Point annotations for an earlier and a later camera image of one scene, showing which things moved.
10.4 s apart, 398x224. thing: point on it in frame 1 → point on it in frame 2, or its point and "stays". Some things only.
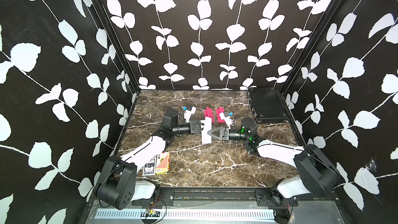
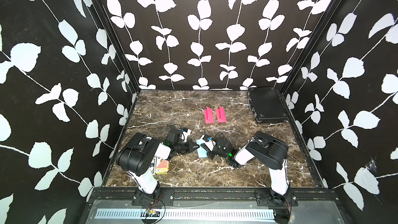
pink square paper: [220, 110] stays
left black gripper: [189, 128] → [189, 147]
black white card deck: [149, 167] stays
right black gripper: [225, 135] → [210, 155]
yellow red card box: [162, 163] stays
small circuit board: [152, 213] stays
